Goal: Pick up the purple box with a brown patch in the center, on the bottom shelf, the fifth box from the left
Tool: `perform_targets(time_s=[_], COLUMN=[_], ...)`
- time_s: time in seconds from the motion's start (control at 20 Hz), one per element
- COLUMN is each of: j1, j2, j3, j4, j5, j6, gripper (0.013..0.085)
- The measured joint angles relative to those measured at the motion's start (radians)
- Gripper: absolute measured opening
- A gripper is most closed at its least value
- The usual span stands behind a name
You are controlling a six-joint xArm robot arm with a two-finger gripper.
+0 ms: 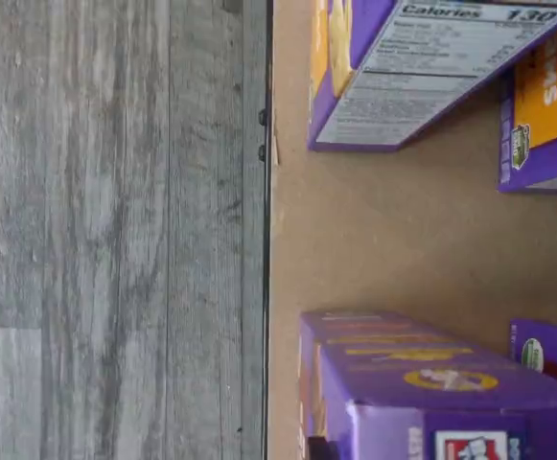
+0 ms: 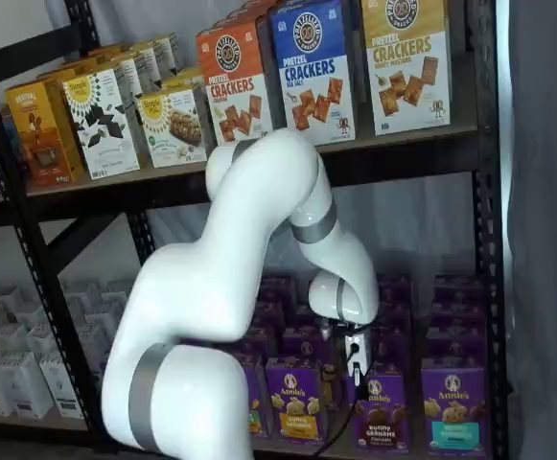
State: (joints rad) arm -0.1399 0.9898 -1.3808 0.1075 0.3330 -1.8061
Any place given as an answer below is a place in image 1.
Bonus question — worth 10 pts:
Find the rear purple box orange patch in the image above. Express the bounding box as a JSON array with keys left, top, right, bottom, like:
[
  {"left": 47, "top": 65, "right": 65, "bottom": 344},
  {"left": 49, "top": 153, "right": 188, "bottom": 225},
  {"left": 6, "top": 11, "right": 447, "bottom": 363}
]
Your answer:
[{"left": 496, "top": 40, "right": 557, "bottom": 196}]

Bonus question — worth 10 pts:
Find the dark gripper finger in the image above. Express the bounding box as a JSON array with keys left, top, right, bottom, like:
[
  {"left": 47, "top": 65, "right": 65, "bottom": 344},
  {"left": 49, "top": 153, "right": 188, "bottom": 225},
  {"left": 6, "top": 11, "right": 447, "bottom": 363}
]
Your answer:
[{"left": 307, "top": 434, "right": 340, "bottom": 460}]

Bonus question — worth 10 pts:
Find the brown wooden shelf board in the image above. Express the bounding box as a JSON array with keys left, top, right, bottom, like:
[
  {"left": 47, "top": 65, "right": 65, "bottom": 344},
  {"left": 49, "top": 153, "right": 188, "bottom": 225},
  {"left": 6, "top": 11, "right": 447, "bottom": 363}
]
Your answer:
[{"left": 264, "top": 0, "right": 557, "bottom": 460}]

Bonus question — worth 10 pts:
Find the purple box with orange patch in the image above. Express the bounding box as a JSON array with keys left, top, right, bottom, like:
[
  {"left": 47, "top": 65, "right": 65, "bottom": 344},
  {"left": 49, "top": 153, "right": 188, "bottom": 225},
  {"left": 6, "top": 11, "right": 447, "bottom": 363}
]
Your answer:
[{"left": 306, "top": 0, "right": 557, "bottom": 154}]

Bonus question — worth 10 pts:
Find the purple box with brown patch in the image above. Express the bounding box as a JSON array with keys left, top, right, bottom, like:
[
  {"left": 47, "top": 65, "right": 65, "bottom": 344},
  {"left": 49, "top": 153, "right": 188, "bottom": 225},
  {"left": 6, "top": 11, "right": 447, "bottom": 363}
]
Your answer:
[{"left": 297, "top": 310, "right": 557, "bottom": 460}]

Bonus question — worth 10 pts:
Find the rear purple box brown patch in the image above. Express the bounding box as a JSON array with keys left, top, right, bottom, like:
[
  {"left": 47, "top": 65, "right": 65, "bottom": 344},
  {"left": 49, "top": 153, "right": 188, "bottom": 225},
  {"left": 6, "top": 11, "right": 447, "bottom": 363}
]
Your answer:
[{"left": 506, "top": 317, "right": 557, "bottom": 390}]

